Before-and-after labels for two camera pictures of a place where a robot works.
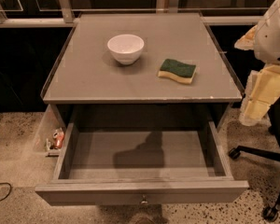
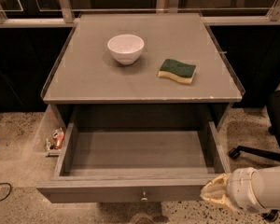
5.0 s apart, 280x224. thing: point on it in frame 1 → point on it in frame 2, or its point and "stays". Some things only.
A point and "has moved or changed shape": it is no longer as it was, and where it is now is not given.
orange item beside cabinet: (58, 136) stays
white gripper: (273, 37) → (239, 189)
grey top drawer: (137, 154) has moved or changed shape
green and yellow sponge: (172, 68) stays
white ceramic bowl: (126, 48) stays
